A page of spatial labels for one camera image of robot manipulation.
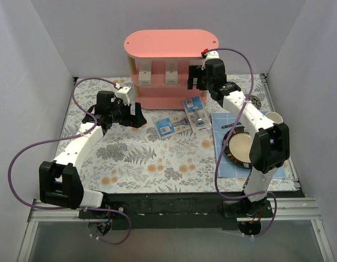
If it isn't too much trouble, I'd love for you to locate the slim white H razor box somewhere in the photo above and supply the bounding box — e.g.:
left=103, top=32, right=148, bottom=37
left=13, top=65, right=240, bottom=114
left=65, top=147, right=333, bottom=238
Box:
left=165, top=60, right=178, bottom=84

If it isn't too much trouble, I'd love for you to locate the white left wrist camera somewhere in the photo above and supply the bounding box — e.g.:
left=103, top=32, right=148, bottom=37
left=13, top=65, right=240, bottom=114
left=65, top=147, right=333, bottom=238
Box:
left=115, top=86, right=133, bottom=106

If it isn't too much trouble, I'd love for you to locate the Gillette razor blister pack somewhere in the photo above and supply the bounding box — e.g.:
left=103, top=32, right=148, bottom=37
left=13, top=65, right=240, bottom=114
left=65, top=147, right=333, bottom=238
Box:
left=155, top=113, right=191, bottom=138
left=182, top=97, right=212, bottom=133

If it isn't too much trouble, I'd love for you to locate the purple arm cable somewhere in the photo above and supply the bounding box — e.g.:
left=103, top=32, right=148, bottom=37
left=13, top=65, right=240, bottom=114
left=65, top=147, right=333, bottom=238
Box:
left=8, top=78, right=133, bottom=245
left=209, top=48, right=278, bottom=237

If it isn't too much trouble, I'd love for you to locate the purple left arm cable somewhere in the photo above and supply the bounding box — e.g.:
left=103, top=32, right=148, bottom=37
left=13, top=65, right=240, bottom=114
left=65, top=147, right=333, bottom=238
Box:
left=8, top=78, right=133, bottom=245

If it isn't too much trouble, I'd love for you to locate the floral patterned ceramic bowl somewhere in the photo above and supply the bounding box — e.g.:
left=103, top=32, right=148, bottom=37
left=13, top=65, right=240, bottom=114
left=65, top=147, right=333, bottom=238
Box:
left=249, top=95, right=262, bottom=110

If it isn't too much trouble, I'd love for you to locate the metal fork dark handle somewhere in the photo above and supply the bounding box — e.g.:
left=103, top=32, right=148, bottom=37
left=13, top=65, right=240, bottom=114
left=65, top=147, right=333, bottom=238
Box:
left=221, top=124, right=233, bottom=129

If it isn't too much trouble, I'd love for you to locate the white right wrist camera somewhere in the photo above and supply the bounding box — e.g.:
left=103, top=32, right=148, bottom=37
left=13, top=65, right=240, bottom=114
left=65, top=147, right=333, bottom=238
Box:
left=201, top=49, right=220, bottom=61

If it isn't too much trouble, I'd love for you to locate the white Harry's razor box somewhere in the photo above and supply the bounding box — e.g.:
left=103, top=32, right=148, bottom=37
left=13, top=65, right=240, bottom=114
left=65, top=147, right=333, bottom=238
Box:
left=139, top=60, right=152, bottom=85

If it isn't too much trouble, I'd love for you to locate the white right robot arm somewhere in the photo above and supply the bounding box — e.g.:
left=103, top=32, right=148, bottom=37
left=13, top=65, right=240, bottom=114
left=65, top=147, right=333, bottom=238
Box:
left=188, top=57, right=290, bottom=217

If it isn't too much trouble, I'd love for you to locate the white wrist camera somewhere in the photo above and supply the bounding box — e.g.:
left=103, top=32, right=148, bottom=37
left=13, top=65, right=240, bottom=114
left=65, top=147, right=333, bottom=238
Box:
left=201, top=49, right=220, bottom=61
left=115, top=86, right=133, bottom=106

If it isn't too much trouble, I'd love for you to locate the dark rimmed cream plate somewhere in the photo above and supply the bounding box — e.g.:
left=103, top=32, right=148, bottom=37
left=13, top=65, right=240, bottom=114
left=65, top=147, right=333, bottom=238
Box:
left=224, top=126, right=253, bottom=169

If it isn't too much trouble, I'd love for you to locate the blue checkered cloth napkin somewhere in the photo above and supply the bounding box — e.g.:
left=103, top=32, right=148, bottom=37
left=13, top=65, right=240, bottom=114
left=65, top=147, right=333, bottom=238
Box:
left=210, top=111, right=287, bottom=178

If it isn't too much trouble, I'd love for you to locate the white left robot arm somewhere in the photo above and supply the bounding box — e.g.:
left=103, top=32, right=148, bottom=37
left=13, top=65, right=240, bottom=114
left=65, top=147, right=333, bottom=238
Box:
left=39, top=87, right=147, bottom=218

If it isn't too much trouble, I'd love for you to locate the pink three-tier wooden shelf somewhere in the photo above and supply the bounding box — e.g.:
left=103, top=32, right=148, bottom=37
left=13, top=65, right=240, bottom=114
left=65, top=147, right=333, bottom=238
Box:
left=124, top=29, right=219, bottom=110

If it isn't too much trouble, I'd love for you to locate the dark handled table knife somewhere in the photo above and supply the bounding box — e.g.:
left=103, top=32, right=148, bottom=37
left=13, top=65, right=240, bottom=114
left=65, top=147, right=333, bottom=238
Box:
left=243, top=178, right=249, bottom=189

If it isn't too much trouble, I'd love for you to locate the yellow ceramic mug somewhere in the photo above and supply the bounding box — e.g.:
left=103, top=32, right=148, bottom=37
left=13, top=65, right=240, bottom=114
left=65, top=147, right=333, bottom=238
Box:
left=265, top=112, right=284, bottom=124

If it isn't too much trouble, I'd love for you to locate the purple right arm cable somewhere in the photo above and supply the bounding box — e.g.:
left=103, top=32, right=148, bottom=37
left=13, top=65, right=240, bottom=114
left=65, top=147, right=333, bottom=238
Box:
left=209, top=48, right=278, bottom=237

